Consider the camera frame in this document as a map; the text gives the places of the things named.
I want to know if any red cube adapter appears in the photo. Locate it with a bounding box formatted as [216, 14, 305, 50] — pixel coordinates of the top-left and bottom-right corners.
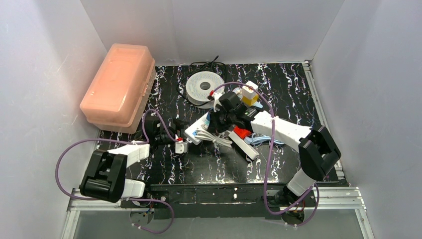
[233, 126, 252, 139]

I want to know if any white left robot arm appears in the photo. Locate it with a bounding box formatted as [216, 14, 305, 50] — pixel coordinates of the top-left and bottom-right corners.
[79, 116, 188, 203]

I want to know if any white small power strip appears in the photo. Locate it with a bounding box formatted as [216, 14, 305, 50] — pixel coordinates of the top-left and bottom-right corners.
[228, 131, 259, 162]

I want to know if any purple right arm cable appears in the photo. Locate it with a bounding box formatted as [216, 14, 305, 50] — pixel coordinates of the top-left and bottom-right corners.
[211, 82, 320, 228]

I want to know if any light blue power strip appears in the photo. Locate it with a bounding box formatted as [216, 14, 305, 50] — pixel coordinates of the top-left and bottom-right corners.
[243, 102, 263, 112]

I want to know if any white plug with cable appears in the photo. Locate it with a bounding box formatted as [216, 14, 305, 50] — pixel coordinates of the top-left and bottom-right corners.
[196, 129, 232, 148]

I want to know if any white perforated round speaker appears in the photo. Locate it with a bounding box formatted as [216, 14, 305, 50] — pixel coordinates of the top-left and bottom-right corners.
[186, 71, 224, 109]

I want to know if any black cable behind speaker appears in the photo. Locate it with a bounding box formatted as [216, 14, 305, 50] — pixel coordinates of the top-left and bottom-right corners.
[176, 55, 228, 100]

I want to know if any light blue cable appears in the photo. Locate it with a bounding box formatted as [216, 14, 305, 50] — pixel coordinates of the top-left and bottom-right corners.
[245, 132, 286, 147]

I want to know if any white yellow cube adapter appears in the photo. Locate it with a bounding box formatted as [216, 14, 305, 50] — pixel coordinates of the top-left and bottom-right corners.
[241, 81, 258, 106]

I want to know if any pink translucent storage box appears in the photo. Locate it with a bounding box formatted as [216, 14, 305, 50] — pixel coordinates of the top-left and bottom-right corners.
[80, 43, 156, 134]

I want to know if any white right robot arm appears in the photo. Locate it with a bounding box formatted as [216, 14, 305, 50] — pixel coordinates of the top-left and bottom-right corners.
[208, 92, 341, 199]

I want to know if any white colourful power strip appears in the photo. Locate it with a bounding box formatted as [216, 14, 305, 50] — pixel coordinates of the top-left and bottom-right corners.
[184, 112, 213, 145]

